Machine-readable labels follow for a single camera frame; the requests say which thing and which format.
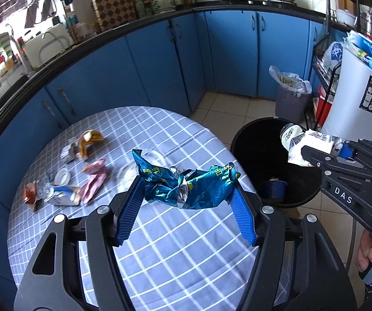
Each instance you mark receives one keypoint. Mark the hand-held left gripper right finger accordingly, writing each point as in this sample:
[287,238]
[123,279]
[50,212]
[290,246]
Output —
[242,213]

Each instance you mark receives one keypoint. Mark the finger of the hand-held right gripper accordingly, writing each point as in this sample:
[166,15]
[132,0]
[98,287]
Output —
[347,151]
[321,158]

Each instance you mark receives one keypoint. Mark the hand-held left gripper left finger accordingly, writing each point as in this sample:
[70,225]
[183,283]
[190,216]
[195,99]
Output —
[129,210]

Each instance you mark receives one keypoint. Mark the blue foil snack wrapper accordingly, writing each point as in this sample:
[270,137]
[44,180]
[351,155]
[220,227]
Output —
[160,175]

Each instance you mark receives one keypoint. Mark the black round waste bin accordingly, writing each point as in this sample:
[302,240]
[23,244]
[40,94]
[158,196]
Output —
[257,155]

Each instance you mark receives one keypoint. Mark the pink wrapper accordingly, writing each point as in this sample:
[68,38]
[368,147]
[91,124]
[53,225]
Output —
[92,188]
[93,167]

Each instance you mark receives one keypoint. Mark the grey checked tablecloth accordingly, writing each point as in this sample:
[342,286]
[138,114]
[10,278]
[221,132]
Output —
[173,236]

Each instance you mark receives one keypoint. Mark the red bucket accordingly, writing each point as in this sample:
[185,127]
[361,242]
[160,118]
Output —
[321,107]

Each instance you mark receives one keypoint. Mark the grey waste bin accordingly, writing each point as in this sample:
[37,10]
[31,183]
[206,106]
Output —
[291,107]

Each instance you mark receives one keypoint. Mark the white blue carton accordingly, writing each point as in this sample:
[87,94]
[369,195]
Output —
[63,196]

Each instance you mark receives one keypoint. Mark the white round lid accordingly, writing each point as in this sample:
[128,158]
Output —
[62,176]

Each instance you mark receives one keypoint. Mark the white plastic bin liner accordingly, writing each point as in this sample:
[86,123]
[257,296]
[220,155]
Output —
[299,86]

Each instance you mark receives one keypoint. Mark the orange yellow snack wrapper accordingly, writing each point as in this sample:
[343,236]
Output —
[88,137]

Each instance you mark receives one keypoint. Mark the white grey small packet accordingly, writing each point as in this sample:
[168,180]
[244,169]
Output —
[67,152]

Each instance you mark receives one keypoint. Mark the clear plastic cup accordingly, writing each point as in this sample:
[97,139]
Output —
[45,186]

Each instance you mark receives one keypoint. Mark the white bag with blue print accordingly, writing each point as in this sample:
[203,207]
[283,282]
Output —
[333,55]

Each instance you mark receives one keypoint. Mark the orange brown wrapper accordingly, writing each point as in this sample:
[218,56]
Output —
[30,196]

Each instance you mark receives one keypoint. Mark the gas stove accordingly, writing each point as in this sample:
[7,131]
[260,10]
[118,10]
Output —
[257,0]

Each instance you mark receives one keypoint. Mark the black kitchen countertop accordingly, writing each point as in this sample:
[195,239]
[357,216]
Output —
[108,34]

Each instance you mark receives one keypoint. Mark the white dish rack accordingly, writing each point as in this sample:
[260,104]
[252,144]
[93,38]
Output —
[43,47]

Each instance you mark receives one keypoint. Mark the teal container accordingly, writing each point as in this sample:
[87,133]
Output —
[72,17]

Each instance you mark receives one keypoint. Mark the steel faucet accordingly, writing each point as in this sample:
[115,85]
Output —
[14,43]

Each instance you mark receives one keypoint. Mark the green jar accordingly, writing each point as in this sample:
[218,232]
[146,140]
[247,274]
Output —
[140,8]

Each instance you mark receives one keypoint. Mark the checkered wooden cutting board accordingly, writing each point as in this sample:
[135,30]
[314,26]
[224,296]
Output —
[114,3]

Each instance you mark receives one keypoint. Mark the pale green kettle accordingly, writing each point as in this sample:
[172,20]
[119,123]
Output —
[161,3]

